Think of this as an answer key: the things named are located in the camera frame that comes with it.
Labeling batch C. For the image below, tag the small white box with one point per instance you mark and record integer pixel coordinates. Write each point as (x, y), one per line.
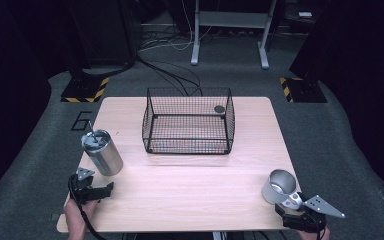
(305, 14)

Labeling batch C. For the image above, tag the white metal desk frame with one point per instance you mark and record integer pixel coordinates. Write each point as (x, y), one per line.
(233, 19)

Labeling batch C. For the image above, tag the silver metal mug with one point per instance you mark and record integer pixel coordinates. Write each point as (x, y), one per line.
(275, 195)

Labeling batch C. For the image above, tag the dark round basket tag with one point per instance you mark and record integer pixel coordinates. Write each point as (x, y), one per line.
(219, 109)

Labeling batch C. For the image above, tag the steel tumbler with straw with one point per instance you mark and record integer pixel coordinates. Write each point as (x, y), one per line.
(105, 158)

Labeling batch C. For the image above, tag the black stand with striped base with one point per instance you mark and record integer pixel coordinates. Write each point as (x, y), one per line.
(303, 90)
(85, 88)

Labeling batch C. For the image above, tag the person's left hand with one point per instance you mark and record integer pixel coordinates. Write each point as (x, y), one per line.
(78, 215)

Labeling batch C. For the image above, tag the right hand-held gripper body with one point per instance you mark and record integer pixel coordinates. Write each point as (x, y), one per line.
(308, 215)

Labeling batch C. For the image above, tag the person's right hand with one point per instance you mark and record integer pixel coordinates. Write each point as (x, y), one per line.
(313, 236)

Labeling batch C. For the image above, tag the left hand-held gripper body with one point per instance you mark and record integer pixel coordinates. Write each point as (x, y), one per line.
(81, 190)

